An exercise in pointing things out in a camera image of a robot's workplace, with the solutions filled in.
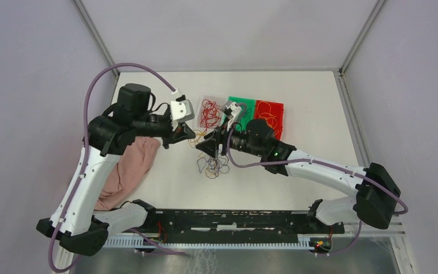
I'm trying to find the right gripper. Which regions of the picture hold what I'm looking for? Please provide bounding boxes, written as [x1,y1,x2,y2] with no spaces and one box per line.
[196,115,264,158]

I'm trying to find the red thin cable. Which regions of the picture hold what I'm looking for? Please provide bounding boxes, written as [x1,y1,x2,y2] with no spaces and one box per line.
[198,99,224,131]

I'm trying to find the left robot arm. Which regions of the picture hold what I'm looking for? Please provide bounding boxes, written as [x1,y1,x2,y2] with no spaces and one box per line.
[36,83,196,256]

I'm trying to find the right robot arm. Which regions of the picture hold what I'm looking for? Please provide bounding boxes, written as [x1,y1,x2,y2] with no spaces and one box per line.
[196,119,408,233]

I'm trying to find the clear plastic tray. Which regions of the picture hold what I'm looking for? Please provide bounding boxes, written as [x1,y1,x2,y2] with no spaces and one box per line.
[196,95,226,131]

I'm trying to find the green plastic tray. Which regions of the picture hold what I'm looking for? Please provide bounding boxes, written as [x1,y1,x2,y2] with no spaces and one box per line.
[227,96,256,131]

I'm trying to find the pink cloth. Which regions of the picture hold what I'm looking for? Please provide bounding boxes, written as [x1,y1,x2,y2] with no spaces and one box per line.
[94,137,160,211]

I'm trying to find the red plastic tray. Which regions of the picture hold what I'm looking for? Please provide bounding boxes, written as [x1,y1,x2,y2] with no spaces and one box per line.
[254,100,284,139]

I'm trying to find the purple thin cable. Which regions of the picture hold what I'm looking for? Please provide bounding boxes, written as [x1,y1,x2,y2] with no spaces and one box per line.
[197,155,230,180]

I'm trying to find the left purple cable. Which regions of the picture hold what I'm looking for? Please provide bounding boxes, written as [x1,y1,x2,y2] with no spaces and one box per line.
[48,62,182,274]

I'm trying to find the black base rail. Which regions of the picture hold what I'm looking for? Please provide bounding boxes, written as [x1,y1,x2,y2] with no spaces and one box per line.
[139,209,345,244]

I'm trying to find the white cable duct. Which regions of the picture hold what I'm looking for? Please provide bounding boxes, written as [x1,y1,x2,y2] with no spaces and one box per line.
[103,234,314,251]

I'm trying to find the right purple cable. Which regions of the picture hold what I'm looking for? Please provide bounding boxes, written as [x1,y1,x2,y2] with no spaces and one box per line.
[225,103,409,257]

